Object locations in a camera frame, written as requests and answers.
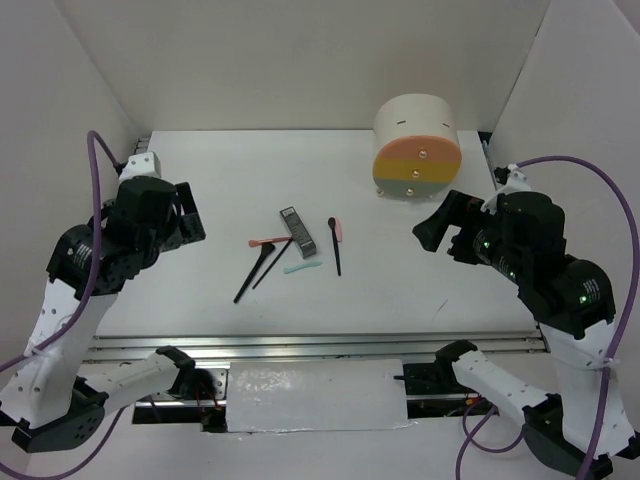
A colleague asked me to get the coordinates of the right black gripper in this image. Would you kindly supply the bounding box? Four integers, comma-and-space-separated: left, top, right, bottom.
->
410, 184, 524, 276

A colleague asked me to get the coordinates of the round cream drawer organizer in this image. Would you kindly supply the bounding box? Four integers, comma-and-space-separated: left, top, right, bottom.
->
372, 93, 462, 199

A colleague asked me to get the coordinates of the mint green makeup spatula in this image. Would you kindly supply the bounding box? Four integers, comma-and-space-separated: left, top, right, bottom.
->
283, 261, 323, 275

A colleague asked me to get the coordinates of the grey makeup box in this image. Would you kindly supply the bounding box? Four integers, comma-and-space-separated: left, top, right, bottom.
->
279, 206, 317, 259

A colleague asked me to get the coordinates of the pink makeup spatula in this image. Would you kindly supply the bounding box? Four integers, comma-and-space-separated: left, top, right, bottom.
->
334, 218, 343, 242

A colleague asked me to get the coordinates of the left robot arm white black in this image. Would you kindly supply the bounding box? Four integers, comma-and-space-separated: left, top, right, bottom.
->
1, 176, 206, 454

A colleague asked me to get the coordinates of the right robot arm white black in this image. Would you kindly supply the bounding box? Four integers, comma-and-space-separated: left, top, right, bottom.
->
412, 190, 639, 479

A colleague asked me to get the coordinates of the salmon makeup spatula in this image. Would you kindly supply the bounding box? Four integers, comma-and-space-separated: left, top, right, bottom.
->
248, 236, 291, 248

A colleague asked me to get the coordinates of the black fan makeup brush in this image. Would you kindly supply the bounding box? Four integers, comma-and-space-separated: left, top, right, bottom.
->
233, 243, 275, 304

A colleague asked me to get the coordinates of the thin black makeup brush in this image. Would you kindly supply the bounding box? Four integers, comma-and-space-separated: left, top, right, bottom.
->
252, 237, 293, 290

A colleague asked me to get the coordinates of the black round makeup brush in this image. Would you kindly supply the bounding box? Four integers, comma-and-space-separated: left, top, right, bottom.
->
328, 217, 342, 276

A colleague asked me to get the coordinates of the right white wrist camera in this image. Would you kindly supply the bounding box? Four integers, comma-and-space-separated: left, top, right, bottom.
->
481, 164, 532, 214

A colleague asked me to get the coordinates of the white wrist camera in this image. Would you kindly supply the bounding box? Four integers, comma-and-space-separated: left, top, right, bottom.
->
118, 151, 162, 183
481, 164, 532, 214

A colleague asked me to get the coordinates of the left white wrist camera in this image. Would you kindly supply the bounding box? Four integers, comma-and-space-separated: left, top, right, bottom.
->
118, 151, 162, 183

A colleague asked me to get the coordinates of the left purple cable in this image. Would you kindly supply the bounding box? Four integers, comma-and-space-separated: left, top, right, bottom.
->
0, 130, 132, 480

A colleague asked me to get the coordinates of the purple cable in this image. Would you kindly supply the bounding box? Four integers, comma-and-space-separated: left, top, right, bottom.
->
0, 130, 132, 480
455, 155, 632, 480

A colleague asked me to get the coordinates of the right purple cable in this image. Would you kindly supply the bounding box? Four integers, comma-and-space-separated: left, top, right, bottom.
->
455, 155, 632, 480

